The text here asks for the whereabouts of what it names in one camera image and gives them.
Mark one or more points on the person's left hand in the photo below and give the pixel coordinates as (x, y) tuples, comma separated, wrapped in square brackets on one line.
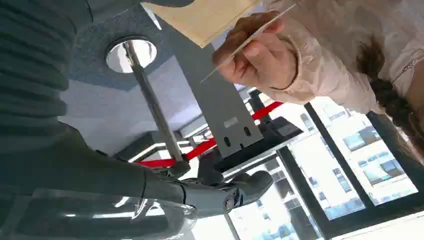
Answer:
[(265, 63)]

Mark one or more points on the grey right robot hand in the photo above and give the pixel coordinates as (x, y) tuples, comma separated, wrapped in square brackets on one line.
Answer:
[(99, 185)]

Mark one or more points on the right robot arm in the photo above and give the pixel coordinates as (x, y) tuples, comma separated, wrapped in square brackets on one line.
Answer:
[(30, 66)]

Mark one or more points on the dark plinth with light strip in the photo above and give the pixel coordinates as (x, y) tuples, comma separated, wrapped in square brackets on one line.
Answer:
[(139, 147)]

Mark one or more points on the grey kiosk stand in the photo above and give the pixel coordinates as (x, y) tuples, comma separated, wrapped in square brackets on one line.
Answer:
[(218, 106)]

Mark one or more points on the person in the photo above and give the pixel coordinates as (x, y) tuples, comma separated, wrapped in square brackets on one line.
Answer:
[(338, 49)]

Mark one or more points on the red barrier belt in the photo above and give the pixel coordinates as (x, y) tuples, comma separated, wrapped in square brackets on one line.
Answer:
[(202, 149)]

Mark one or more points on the dark blue rug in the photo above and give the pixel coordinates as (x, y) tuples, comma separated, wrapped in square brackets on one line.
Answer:
[(89, 49)]

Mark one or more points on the black window frame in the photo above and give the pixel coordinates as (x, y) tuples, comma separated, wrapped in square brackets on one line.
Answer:
[(318, 132)]

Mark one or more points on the chrome stanchion post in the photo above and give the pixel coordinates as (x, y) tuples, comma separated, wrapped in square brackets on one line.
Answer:
[(150, 99)]

